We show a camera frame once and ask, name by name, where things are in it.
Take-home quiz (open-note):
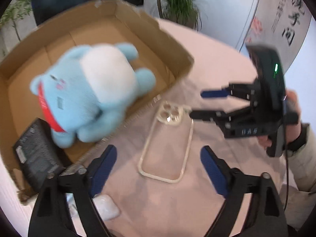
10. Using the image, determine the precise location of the blue plush toy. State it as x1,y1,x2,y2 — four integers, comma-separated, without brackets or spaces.
30,43,156,149

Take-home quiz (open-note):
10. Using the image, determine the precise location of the white calligraphy banner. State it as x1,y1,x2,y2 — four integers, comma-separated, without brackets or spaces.
235,0,313,53

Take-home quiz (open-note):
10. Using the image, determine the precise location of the thin leafy green plant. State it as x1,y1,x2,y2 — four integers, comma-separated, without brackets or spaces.
0,0,34,56

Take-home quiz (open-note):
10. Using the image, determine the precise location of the person's right forearm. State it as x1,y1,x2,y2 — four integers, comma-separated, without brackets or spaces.
283,122,316,230

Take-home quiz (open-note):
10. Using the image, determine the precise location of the black wristband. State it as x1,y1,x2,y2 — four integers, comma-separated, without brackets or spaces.
286,128,308,154

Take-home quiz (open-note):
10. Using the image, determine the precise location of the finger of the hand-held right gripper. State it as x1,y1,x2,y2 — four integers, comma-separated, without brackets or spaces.
190,105,258,130
200,82,260,107

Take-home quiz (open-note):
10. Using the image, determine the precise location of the white earbuds case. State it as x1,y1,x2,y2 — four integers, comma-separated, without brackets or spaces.
93,194,121,221

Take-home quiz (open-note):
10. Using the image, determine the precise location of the clear phone case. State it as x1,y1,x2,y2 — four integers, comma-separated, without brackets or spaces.
137,102,194,184

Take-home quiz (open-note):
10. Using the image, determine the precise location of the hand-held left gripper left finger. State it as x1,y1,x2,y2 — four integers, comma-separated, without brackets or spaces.
28,144,118,237

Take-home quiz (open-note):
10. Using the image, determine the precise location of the black cable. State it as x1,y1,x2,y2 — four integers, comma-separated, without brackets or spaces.
281,96,292,211

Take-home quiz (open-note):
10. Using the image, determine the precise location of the black flat packet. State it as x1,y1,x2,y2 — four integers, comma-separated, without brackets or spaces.
13,118,66,193

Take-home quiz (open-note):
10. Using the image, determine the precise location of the brown cardboard box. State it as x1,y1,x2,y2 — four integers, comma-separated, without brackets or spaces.
0,0,195,206

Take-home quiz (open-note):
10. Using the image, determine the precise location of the pink tablecloth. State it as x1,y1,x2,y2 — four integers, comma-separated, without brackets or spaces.
0,17,299,237

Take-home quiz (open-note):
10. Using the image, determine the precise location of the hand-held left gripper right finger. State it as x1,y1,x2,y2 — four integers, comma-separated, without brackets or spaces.
200,145,289,237

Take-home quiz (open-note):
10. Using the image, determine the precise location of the green potted palm plant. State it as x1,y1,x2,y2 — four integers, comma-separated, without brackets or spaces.
157,0,206,31

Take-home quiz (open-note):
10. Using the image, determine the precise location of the person's right hand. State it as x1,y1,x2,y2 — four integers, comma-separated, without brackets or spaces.
258,89,303,151

